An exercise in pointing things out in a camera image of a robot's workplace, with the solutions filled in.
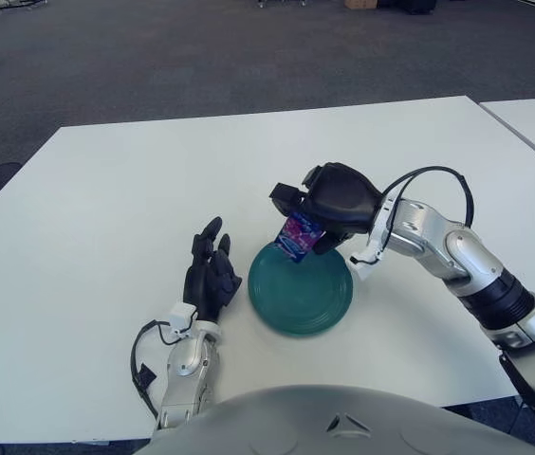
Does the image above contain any teal round plate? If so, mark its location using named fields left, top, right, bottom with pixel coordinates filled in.
left=247, top=239, right=355, bottom=338

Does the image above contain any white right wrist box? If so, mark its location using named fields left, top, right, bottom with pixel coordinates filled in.
left=347, top=191, right=404, bottom=281

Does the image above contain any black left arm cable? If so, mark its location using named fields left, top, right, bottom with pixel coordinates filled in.
left=129, top=319, right=178, bottom=421

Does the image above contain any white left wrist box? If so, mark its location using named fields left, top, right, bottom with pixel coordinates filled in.
left=169, top=304, right=198, bottom=338

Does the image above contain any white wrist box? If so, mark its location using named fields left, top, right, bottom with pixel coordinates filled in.
left=347, top=191, right=404, bottom=281
left=169, top=304, right=198, bottom=338

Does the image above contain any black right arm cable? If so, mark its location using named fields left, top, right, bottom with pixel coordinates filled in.
left=380, top=165, right=476, bottom=228

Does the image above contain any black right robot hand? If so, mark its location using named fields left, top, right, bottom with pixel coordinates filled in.
left=267, top=162, right=385, bottom=257

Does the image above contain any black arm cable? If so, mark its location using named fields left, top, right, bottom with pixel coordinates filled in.
left=380, top=165, right=476, bottom=228
left=129, top=319, right=178, bottom=421

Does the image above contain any black bulky bag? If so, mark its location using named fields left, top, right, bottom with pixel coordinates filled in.
left=376, top=0, right=437, bottom=14

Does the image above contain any black chair base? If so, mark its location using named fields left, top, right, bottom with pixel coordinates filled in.
left=0, top=0, right=55, bottom=10

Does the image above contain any purple blue gum pack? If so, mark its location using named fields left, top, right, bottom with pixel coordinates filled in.
left=274, top=211, right=324, bottom=264

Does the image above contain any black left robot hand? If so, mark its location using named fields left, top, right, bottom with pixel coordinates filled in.
left=182, top=216, right=244, bottom=323

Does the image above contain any grey robot torso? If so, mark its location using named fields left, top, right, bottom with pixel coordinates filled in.
left=134, top=383, right=535, bottom=455

